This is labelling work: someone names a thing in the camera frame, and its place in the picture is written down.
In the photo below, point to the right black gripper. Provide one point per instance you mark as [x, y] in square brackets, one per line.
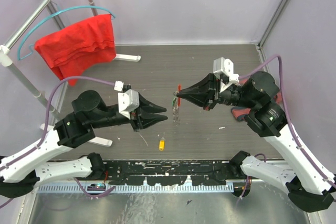
[205, 92]

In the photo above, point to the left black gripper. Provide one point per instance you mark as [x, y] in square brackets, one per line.
[140, 120]

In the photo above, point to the metal key holder red handle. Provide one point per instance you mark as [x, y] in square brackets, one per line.
[175, 109]

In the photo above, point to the green tag key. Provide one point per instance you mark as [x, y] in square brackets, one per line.
[174, 101]

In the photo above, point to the yellow tag key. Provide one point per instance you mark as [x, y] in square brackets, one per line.
[161, 144]

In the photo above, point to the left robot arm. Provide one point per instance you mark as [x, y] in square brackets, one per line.
[32, 166]

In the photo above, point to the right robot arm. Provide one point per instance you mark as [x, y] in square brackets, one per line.
[307, 183]

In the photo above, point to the reddish shirt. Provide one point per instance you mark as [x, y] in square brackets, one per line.
[239, 112]

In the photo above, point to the red cloth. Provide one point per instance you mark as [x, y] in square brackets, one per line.
[74, 49]

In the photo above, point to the teal clothes hanger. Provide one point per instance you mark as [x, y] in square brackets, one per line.
[94, 7]

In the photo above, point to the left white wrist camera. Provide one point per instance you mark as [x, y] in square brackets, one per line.
[128, 101]

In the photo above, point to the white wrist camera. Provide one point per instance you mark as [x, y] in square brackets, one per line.
[223, 70]
[128, 101]

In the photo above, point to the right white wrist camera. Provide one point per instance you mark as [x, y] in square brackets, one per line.
[223, 70]

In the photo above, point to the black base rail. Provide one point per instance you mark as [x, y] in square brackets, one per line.
[168, 172]

